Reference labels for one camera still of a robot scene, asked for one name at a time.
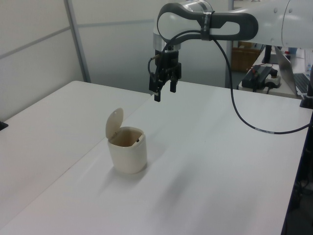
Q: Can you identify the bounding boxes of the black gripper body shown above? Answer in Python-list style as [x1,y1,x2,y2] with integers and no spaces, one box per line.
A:
[148,48,183,92]

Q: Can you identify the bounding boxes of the small white lidded trash can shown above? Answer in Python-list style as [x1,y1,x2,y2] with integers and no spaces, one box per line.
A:
[105,107,148,175]

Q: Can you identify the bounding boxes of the brown cardboard box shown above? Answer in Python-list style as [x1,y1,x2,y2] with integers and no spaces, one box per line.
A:
[231,41,264,73]

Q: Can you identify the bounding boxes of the black electronics box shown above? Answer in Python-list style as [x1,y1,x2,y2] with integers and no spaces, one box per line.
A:
[241,65,272,92]

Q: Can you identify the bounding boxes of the black monitor stand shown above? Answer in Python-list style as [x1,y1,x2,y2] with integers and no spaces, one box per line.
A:
[262,44,280,65]

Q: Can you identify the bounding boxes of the grey emergency stop button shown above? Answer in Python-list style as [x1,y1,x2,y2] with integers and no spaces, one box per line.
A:
[265,69,282,89]

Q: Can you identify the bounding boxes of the silver open laptop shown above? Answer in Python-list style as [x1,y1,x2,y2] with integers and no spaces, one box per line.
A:
[274,46,313,97]

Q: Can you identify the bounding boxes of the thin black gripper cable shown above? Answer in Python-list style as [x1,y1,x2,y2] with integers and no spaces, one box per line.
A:
[147,30,204,83]

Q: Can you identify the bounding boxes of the black cable strap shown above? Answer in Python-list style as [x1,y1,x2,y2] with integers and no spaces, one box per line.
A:
[200,10,215,42]

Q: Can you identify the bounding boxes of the long black hanging cable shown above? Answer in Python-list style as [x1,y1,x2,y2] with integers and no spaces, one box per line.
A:
[209,36,313,135]

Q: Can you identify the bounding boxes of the grey partition frame post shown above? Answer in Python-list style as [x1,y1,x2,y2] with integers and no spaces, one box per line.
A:
[66,0,91,83]

